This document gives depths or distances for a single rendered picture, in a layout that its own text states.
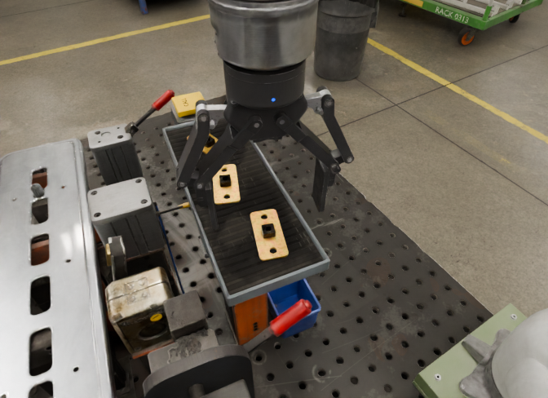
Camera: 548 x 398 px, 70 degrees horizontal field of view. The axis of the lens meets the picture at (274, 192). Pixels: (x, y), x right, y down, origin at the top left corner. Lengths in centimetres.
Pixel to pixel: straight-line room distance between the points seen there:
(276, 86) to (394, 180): 208
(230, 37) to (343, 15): 267
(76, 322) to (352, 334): 59
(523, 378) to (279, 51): 65
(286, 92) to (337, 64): 282
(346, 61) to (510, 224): 163
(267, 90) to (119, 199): 41
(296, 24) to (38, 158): 82
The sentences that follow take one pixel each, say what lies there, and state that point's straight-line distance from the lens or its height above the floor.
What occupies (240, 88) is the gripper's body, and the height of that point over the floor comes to 140.
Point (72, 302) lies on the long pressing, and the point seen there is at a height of 100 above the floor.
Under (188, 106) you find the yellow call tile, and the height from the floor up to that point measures 116.
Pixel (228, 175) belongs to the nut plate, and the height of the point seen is 117.
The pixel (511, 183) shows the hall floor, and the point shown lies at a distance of 267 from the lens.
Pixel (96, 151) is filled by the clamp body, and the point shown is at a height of 105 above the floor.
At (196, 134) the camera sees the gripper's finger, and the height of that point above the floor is 135.
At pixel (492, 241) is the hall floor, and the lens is 228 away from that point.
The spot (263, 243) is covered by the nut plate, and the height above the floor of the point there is 116.
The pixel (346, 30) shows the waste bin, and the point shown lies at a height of 42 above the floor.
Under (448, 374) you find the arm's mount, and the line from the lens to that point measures 95.
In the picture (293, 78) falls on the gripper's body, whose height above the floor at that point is 141.
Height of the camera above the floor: 158
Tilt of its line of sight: 45 degrees down
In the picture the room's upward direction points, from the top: straight up
